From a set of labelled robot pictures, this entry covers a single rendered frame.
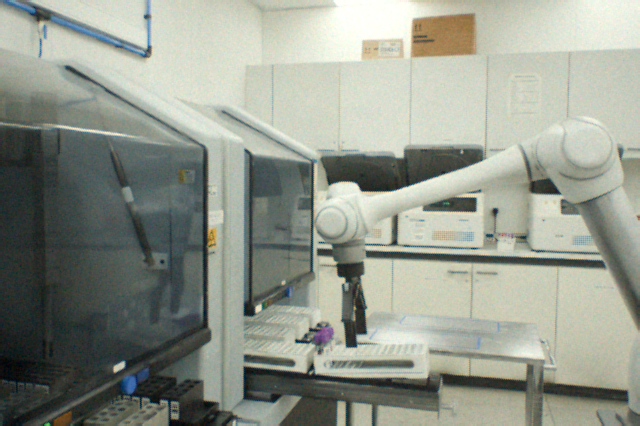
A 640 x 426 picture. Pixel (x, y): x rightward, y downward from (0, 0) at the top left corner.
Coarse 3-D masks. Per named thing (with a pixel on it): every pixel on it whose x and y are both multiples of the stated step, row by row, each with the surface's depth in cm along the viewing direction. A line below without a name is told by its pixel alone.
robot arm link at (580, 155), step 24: (576, 120) 120; (552, 144) 121; (576, 144) 117; (600, 144) 116; (552, 168) 124; (576, 168) 117; (600, 168) 117; (576, 192) 123; (600, 192) 121; (624, 192) 123; (600, 216) 122; (624, 216) 121; (600, 240) 124; (624, 240) 121; (624, 264) 122; (624, 288) 124
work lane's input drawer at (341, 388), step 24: (264, 384) 155; (288, 384) 153; (312, 384) 151; (336, 384) 149; (360, 384) 148; (384, 384) 147; (408, 384) 145; (432, 384) 145; (408, 408) 145; (432, 408) 143; (456, 408) 146
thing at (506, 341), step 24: (384, 312) 224; (360, 336) 189; (384, 336) 189; (408, 336) 189; (432, 336) 190; (456, 336) 190; (480, 336) 190; (504, 336) 190; (528, 336) 191; (504, 360) 170; (528, 360) 168; (552, 360) 177; (528, 384) 208; (528, 408) 209
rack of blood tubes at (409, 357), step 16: (336, 352) 155; (352, 352) 152; (368, 352) 151; (384, 352) 150; (400, 352) 148; (416, 352) 147; (320, 368) 152; (336, 368) 152; (352, 368) 150; (368, 368) 156; (384, 368) 155; (400, 368) 153; (416, 368) 145
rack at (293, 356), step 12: (252, 348) 158; (264, 348) 159; (276, 348) 159; (288, 348) 159; (300, 348) 159; (312, 348) 159; (252, 360) 165; (264, 360) 166; (276, 360) 166; (288, 360) 165; (300, 360) 153; (312, 360) 159
